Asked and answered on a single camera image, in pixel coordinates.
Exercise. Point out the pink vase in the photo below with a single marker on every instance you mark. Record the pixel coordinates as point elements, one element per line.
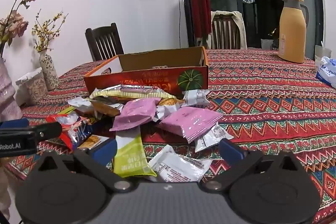
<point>9,92</point>

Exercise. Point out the person's left forearm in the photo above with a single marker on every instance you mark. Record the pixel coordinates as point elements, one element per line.
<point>4,192</point>

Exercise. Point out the white blue tissue pack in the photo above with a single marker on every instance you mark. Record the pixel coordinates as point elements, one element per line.
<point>326,71</point>

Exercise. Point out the yellow thermos jug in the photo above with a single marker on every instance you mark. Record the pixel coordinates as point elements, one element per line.
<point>291,35</point>

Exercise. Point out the lime green snack packet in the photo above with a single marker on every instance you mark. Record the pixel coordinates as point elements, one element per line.
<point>68,109</point>
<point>131,158</point>

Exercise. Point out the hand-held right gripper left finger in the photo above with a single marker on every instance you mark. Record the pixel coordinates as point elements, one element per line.
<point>105,151</point>

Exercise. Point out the red snack packet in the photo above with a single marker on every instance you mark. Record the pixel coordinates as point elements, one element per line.
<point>67,141</point>

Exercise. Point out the clear plastic container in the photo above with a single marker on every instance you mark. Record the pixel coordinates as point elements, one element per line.
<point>267,45</point>

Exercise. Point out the white cracker picture snack packet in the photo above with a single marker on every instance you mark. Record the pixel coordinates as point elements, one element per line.
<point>92,141</point>

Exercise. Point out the floral ceramic vase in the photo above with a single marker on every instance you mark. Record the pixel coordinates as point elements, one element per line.
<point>50,71</point>

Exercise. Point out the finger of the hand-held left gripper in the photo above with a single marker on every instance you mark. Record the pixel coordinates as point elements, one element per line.
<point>47,130</point>

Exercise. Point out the yellow striped silver snack packet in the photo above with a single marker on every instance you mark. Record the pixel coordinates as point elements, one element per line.
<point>131,92</point>

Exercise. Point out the yellow flower branches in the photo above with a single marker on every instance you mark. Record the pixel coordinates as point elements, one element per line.
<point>44,32</point>

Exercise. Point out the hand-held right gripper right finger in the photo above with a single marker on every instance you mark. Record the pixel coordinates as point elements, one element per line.
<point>231,151</point>

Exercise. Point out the dark wooden chair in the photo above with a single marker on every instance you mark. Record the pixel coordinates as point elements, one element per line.
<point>105,43</point>

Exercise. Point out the clear seed storage container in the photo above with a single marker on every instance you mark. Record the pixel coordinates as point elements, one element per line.
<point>32,87</point>

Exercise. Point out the red orange cardboard box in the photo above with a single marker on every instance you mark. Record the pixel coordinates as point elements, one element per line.
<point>147,79</point>

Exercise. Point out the patterned red tablecloth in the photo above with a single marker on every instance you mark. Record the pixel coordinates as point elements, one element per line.
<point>262,113</point>

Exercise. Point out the blue silver snack packet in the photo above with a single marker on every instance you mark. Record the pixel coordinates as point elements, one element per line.
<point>78,132</point>

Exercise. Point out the brown slatted wooden chair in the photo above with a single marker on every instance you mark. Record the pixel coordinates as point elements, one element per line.
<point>225,32</point>

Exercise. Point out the brown snack packet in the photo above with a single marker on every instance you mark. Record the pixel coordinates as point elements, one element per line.
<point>105,108</point>

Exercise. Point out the white orange snack packet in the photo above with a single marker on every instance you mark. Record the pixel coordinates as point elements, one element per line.
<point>168,103</point>

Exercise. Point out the pink snack packet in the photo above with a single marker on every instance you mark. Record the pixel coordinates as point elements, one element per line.
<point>134,113</point>
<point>189,121</point>

